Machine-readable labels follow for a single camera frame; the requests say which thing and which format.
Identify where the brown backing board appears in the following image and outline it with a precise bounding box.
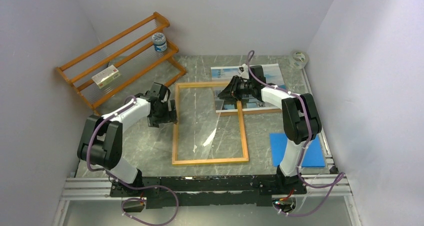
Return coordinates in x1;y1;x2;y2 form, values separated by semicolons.
216;108;282;116

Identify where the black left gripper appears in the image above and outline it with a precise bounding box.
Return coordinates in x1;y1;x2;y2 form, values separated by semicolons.
148;99;178;128

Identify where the aluminium extrusion rail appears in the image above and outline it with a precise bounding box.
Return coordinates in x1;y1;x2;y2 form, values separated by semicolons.
61;174;337;200

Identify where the printed building photo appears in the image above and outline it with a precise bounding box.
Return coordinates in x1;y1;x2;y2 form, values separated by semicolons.
211;63;286;114

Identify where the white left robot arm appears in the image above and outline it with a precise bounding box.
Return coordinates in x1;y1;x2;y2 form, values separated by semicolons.
77;82;178;196

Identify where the clear acrylic sheet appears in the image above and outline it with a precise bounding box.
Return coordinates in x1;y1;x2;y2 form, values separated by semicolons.
145;86;244;160

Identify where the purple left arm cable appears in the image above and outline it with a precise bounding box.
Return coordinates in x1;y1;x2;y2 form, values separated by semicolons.
86;95;180;226

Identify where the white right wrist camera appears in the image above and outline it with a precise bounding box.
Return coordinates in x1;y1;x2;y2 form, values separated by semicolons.
238;64;250;79

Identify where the yellow wooden picture frame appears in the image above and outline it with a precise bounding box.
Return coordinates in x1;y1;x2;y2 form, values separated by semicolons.
171;81;249;165

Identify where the orange wooden rack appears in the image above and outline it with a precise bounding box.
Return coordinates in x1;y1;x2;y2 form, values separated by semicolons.
55;12;187;114

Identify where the blue foam pad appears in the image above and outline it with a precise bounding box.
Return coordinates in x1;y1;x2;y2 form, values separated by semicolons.
269;133;326;168

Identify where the clear tape roll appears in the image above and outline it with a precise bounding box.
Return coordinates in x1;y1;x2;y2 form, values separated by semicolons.
288;50;309;70

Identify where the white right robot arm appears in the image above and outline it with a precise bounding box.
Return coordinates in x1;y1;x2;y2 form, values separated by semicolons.
218;64;322;193

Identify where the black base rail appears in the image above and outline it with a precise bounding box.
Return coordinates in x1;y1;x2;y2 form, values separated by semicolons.
109;174;307;209

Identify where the blue white round jar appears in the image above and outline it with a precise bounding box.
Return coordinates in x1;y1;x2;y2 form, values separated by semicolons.
151;33;167;52

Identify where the small white green box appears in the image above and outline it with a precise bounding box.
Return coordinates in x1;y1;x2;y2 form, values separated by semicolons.
91;65;121;89

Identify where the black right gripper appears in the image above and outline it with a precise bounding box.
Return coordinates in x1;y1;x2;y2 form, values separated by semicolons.
217;75;255;102

